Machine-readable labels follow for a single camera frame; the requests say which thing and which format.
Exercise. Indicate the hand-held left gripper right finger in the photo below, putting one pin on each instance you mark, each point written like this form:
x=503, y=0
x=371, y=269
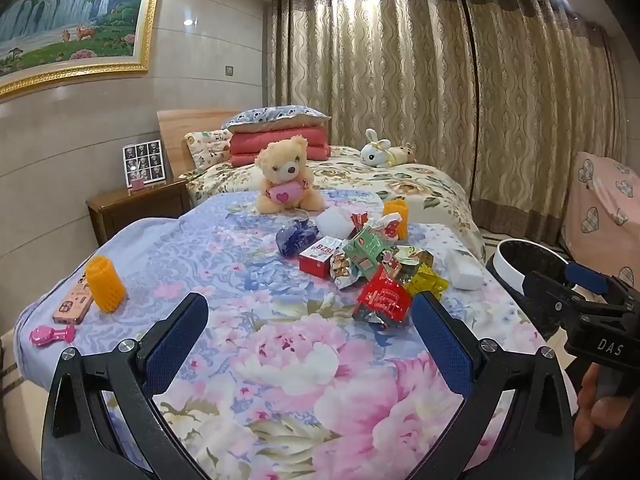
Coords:
x=442, y=345

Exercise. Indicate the magenta plastic toy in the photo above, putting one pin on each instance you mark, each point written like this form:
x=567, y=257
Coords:
x=50, y=335

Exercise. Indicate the gold framed landscape painting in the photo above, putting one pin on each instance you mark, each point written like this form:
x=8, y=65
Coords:
x=75, y=10

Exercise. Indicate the cream floral bedspread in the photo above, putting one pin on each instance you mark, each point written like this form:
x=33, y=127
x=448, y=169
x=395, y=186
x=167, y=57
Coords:
x=425, y=185

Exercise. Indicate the beige patterned curtain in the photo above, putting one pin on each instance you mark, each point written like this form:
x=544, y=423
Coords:
x=375, y=60
x=540, y=110

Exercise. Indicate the clear candy packet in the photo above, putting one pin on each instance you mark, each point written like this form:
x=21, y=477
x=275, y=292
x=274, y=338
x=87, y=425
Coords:
x=342, y=270

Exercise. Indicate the photo frame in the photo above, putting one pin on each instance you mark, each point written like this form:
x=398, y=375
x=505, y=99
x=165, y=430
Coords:
x=142, y=160

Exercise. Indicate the black bin bag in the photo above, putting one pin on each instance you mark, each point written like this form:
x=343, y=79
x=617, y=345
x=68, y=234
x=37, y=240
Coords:
x=520, y=257

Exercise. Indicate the small pink box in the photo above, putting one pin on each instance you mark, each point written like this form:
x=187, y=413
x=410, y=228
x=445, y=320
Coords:
x=137, y=184

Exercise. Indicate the white round waste bin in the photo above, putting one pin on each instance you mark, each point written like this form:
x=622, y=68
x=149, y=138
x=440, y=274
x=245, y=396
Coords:
x=500, y=266

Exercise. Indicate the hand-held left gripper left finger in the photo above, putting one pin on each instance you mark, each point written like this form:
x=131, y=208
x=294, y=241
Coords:
x=175, y=345

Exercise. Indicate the cream floral pillow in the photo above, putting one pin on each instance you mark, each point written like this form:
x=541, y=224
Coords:
x=205, y=147

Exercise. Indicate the orange ribbed cup near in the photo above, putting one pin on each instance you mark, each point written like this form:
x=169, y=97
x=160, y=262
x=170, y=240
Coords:
x=105, y=285

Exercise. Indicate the wooden headboard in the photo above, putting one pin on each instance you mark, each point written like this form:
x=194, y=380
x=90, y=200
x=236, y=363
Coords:
x=190, y=125

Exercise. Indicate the blue pink floral blanket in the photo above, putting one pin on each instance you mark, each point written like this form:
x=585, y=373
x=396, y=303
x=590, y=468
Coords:
x=280, y=360

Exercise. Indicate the wooden nightstand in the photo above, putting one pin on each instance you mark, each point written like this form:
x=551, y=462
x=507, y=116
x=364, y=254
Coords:
x=130, y=210

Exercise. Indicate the pink heart covered furniture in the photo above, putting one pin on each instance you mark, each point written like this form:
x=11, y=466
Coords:
x=600, y=210

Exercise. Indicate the white foam sheet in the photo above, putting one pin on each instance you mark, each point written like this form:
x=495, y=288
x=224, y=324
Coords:
x=335, y=222

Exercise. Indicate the white foam block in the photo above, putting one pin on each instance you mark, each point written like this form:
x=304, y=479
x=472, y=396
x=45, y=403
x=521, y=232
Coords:
x=465, y=270

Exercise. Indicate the beige teddy bear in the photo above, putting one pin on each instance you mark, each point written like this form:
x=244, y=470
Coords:
x=285, y=160

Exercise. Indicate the blue plastic bag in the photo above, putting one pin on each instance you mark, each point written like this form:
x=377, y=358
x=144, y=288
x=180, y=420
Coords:
x=295, y=240

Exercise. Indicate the small beige plush toy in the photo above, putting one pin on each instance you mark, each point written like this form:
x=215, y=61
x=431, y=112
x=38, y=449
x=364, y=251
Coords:
x=404, y=152

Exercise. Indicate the silver green snack packet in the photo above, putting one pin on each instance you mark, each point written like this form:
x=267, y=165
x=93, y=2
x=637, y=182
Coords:
x=405, y=260

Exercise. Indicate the large red snack packet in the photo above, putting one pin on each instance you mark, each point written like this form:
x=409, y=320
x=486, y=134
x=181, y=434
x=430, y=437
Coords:
x=382, y=297

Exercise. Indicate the person's right hand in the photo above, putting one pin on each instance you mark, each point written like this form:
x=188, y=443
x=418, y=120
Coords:
x=587, y=400

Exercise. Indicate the white paper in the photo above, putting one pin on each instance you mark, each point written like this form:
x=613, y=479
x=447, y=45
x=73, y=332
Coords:
x=391, y=223

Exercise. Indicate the red and white carton box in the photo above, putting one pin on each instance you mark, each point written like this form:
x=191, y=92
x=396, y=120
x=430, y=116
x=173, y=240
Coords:
x=320, y=256

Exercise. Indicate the pink mobile phone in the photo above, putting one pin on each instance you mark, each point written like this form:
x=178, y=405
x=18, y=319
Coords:
x=72, y=305

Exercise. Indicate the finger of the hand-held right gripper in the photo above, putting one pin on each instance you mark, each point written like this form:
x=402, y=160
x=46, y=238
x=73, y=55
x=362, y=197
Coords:
x=545, y=297
x=585, y=275

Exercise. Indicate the yellow snack packet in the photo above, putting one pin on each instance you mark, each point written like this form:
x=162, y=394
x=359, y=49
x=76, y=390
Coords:
x=425, y=282

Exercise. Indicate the small red snack wrapper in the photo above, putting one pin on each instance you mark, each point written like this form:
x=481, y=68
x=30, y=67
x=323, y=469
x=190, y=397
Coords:
x=359, y=221

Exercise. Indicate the white rabbit plush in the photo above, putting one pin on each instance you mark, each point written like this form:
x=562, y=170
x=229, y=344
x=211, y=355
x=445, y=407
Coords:
x=375, y=152

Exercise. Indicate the beige bed base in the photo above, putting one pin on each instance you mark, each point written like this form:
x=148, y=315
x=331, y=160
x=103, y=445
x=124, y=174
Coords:
x=15, y=400

